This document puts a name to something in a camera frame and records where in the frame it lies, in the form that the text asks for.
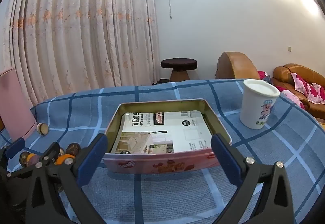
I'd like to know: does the white printed cup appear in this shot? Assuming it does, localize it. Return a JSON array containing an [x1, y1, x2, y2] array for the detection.
[[240, 79, 280, 130]]

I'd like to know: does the pale floral curtain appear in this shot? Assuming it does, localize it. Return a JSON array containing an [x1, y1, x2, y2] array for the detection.
[[0, 0, 160, 113]]

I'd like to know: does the brown leather armchair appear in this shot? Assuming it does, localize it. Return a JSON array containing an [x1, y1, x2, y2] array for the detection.
[[215, 52, 261, 80]]

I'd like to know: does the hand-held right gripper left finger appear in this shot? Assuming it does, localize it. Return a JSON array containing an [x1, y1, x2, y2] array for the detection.
[[24, 133, 108, 224]]

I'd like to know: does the pink metal tin box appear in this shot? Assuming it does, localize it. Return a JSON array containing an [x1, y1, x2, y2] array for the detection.
[[102, 98, 232, 175]]

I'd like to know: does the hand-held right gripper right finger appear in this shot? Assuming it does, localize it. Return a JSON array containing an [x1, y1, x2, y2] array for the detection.
[[211, 133, 296, 224]]

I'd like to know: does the dark round stool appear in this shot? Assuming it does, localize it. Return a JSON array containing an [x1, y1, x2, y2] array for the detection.
[[160, 58, 198, 82]]

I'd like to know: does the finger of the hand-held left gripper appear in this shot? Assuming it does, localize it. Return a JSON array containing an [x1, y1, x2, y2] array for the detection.
[[0, 138, 26, 164], [38, 141, 61, 164]]

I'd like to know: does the brown leather sofa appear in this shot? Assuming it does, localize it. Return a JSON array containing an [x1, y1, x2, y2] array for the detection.
[[270, 63, 325, 120]]

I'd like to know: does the blue plaid bed sheet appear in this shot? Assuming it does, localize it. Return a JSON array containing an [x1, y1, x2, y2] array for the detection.
[[0, 78, 325, 224]]

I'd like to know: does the dark brown round cake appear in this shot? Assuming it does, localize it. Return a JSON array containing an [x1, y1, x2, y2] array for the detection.
[[65, 143, 82, 156]]

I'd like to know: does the pink cylindrical container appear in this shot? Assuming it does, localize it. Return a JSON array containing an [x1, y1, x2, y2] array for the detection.
[[0, 67, 37, 142]]

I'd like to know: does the pink floral blanket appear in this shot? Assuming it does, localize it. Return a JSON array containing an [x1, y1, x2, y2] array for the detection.
[[258, 70, 325, 110]]

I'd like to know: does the printed paper leaflet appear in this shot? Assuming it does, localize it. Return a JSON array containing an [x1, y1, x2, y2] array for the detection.
[[110, 110, 214, 155]]

